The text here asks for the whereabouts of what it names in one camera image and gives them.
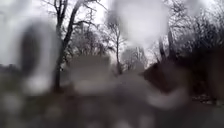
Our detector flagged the dark bare bushes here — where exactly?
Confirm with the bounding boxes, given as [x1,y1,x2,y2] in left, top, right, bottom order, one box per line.
[143,0,224,107]

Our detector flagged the thin bare tree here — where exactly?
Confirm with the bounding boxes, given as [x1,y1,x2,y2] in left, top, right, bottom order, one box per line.
[103,19,129,76]

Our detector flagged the large bare tree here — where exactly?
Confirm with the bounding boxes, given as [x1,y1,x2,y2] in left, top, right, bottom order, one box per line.
[41,0,108,94]

